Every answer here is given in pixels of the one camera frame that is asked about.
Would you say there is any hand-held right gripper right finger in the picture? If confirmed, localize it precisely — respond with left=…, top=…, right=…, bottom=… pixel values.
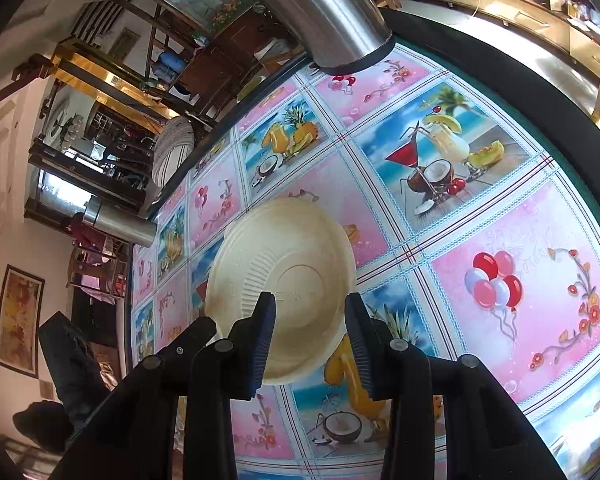
left=344, top=292, right=568, bottom=480

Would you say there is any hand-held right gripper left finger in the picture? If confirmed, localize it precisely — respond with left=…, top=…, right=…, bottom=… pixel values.
left=47, top=291, right=277, bottom=480

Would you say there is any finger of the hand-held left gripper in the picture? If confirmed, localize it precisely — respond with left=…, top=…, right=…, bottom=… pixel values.
left=152, top=315, right=217, bottom=363

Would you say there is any beige paper bowl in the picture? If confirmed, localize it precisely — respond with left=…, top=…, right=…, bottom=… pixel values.
left=205, top=197, right=357, bottom=386

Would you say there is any dark cloth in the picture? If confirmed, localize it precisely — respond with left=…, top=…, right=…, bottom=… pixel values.
left=14, top=400, right=73, bottom=453

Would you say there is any wooden chair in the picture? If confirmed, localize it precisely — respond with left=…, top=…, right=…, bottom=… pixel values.
left=67, top=240, right=131, bottom=306

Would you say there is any steel thermos flask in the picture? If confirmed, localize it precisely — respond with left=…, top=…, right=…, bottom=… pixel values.
left=71, top=196, right=158, bottom=248

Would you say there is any white ribbed container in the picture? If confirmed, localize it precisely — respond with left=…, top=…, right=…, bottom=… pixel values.
left=151, top=116, right=197, bottom=186

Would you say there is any fruit print tablecloth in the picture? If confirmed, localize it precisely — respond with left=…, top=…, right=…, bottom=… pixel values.
left=130, top=42, right=600, bottom=480

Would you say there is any wooden display shelf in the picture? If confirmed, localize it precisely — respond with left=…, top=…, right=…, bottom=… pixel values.
left=25, top=0, right=311, bottom=221

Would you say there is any blue container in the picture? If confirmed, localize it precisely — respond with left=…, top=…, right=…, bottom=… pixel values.
left=155, top=50, right=187, bottom=79

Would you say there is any steel cylinder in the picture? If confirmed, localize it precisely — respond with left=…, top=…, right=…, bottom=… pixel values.
left=220, top=0, right=395, bottom=73

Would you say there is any wooden sideboard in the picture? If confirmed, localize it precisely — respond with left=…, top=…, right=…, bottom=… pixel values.
left=400, top=0, right=600, bottom=121

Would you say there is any framed wall picture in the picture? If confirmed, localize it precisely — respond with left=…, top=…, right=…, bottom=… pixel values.
left=0, top=264, right=46, bottom=378

